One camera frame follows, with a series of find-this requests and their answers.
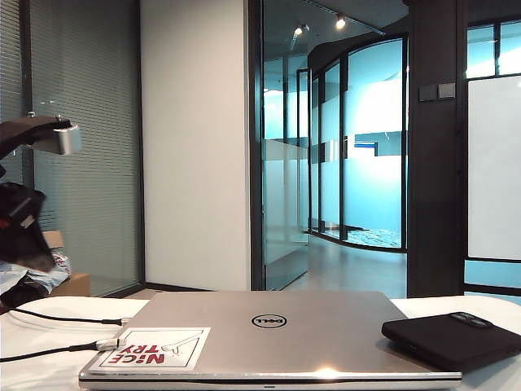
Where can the black plastic bag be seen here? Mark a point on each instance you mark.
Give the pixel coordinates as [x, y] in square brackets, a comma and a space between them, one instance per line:
[20, 295]

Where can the silver Dell laptop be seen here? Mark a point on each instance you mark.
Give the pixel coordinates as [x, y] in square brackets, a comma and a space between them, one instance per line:
[309, 350]

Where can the dark wall switch panel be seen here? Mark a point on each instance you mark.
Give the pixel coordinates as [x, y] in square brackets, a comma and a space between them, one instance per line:
[428, 93]
[447, 90]

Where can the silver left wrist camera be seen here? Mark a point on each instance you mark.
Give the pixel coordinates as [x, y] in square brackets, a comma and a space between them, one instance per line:
[69, 140]

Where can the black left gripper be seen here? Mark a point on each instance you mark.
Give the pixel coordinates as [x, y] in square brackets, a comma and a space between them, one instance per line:
[20, 203]

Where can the brown cardboard box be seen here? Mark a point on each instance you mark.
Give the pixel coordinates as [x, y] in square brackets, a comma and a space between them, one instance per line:
[55, 239]
[75, 285]

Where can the white NICE TRY sticker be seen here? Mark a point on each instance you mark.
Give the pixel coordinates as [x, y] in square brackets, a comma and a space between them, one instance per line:
[138, 354]

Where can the ceiling spotlight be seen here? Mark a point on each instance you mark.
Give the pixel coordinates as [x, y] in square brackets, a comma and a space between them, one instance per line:
[298, 29]
[340, 21]

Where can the grey window blinds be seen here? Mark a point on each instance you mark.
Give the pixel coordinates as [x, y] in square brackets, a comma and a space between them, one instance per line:
[102, 122]

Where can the black left camera bracket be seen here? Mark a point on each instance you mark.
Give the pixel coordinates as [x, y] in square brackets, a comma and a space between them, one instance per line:
[28, 130]

